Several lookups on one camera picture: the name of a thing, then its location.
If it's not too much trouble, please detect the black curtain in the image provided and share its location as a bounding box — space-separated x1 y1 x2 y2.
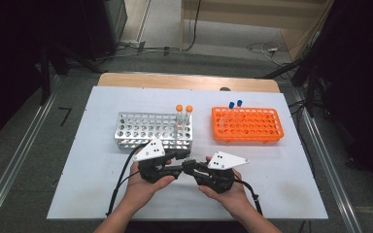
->
317 0 373 202
0 0 108 153

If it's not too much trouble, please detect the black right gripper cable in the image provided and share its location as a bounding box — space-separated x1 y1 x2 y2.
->
233 179 264 217

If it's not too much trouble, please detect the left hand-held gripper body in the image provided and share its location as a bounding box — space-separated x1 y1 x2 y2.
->
132 137 169 184

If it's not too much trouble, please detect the silver metal test tube rack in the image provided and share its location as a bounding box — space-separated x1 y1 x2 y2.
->
114 111 194 152

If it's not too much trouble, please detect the white floor cable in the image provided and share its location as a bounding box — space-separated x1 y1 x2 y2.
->
246 41 294 67

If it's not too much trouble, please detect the floor cable bundle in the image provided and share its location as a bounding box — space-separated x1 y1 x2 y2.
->
115 40 183 56

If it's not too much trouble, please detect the thick black left gripper cable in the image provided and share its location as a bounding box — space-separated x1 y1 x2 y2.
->
106 146 145 217

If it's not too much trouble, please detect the black hanging cable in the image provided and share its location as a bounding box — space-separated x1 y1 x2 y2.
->
183 0 203 52

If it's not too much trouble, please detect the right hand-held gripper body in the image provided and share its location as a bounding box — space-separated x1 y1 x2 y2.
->
194 150 250 195

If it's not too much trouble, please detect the aluminium floor rail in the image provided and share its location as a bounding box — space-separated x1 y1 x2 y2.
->
292 88 365 233
0 74 61 227

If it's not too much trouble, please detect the beige wooden frame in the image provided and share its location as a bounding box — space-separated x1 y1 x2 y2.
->
180 0 336 61

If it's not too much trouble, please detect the person's left hand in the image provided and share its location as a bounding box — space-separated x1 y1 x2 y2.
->
122 159 177 210

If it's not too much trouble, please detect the thin black left gripper cable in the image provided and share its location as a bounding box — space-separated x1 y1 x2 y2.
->
115 170 141 195

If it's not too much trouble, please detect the blue capped test tube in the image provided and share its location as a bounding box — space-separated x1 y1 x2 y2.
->
219 101 236 130
227 99 244 122

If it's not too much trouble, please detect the black stand pole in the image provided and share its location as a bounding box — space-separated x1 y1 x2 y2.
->
39 45 52 106

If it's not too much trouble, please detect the person's right hand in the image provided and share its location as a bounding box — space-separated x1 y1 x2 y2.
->
197 168 252 217

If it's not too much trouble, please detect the orange plastic test tube rack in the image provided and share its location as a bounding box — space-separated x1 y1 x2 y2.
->
211 106 286 144

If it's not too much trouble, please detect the dark cabinet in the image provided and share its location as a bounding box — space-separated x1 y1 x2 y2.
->
102 0 128 45

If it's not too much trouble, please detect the black tripod stand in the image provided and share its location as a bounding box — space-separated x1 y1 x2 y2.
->
260 57 319 117

